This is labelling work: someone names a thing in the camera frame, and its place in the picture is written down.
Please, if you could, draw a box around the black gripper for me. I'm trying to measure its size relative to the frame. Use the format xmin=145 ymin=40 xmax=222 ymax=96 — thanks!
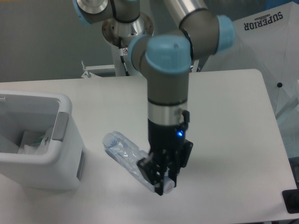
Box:
xmin=137 ymin=101 xmax=193 ymax=196

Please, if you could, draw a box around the clear plastic bottle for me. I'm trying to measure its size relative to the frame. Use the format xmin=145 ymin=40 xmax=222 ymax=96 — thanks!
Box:
xmin=102 ymin=130 xmax=175 ymax=194

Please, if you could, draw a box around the white plastic bag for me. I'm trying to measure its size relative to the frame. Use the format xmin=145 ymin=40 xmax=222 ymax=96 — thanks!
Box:
xmin=17 ymin=127 xmax=53 ymax=155

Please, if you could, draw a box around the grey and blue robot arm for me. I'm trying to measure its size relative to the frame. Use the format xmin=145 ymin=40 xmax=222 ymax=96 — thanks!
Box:
xmin=73 ymin=0 xmax=235 ymax=195

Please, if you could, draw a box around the white trash can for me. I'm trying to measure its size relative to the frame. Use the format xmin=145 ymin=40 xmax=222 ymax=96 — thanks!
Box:
xmin=0 ymin=90 xmax=86 ymax=190

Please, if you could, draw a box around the black device at table edge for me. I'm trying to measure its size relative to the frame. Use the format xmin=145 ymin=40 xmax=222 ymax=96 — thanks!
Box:
xmin=282 ymin=189 xmax=299 ymax=214

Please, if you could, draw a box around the white umbrella with Superior print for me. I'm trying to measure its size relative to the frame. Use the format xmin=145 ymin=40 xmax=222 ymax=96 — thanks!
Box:
xmin=202 ymin=1 xmax=299 ymax=113

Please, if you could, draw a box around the white metal base frame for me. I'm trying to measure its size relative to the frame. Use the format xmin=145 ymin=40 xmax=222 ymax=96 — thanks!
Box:
xmin=81 ymin=59 xmax=201 ymax=78

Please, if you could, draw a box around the black cable on pedestal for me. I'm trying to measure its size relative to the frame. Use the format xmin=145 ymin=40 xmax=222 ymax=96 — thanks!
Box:
xmin=118 ymin=36 xmax=130 ymax=77

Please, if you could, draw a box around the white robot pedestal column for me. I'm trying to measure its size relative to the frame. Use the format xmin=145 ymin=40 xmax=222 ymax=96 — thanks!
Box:
xmin=102 ymin=13 xmax=154 ymax=63

